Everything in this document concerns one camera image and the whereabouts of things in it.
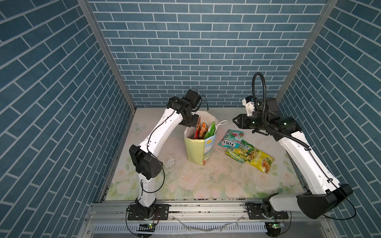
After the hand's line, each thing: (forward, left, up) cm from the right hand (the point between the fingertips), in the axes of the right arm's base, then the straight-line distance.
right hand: (237, 119), depth 72 cm
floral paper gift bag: (-10, +18, -16) cm, 26 cm away
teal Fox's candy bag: (+7, -3, -27) cm, 28 cm away
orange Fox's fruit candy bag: (+3, +16, -16) cm, 23 cm away
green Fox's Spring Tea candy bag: (-2, -8, -30) cm, 31 cm away
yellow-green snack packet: (-6, -19, -28) cm, 35 cm away
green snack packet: (+2, +12, -12) cm, 17 cm away
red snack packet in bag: (-1, +20, -16) cm, 26 cm away
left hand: (+2, +21, -7) cm, 22 cm away
